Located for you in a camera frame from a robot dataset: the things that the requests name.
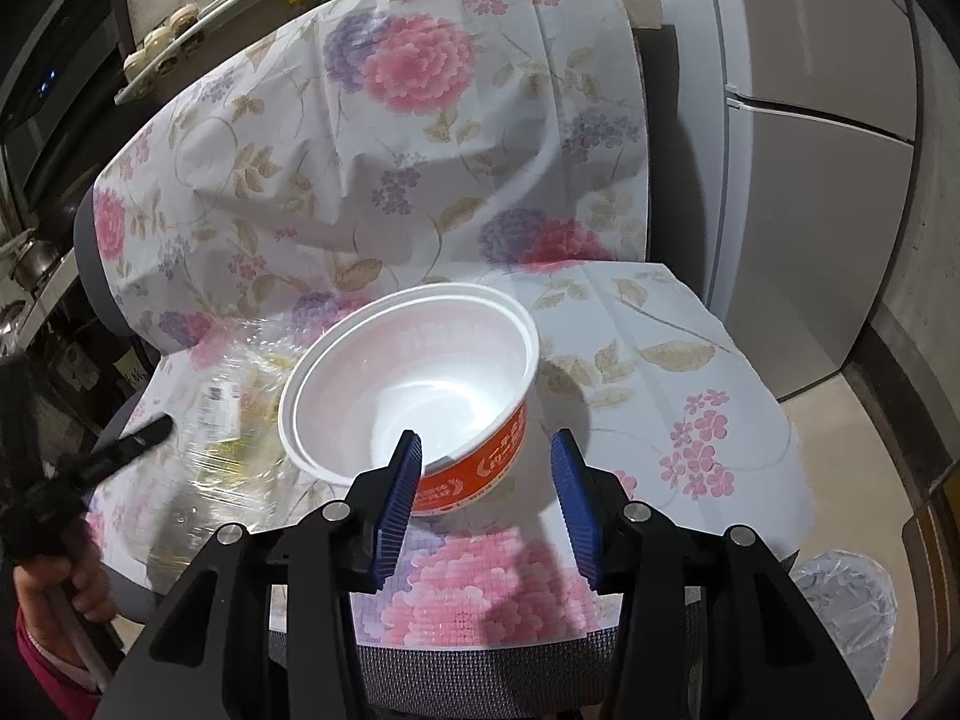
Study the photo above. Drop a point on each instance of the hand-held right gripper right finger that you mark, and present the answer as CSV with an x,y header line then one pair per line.
x,y
574,514

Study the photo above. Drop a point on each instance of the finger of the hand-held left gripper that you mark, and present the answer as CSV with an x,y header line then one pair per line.
x,y
127,450

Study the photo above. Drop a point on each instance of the black range hood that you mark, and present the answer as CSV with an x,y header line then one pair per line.
x,y
52,75

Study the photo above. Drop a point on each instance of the grey office chair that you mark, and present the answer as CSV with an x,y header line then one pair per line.
x,y
487,664

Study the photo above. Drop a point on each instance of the yellow cardboard box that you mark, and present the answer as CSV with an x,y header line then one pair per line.
x,y
931,551

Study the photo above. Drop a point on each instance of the white refrigerator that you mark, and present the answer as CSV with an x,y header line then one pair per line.
x,y
810,202

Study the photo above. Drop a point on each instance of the clear plastic wrapper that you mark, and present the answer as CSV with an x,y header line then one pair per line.
x,y
225,461

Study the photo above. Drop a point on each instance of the floral printed cloth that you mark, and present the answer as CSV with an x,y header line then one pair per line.
x,y
450,165

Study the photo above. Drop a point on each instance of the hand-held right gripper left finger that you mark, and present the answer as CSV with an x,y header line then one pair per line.
x,y
394,514

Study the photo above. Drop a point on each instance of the trash bin with white liner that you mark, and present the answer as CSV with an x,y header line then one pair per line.
x,y
847,615

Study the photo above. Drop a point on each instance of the cream lidded spice jar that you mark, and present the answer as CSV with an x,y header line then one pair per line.
x,y
136,61
184,15
160,38

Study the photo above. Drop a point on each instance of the orange instant noodle bowl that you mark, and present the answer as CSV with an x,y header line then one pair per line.
x,y
420,375

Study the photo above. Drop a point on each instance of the person's left hand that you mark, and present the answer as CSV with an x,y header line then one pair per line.
x,y
86,577

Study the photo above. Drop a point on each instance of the metal pot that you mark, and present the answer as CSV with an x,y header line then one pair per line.
x,y
34,260

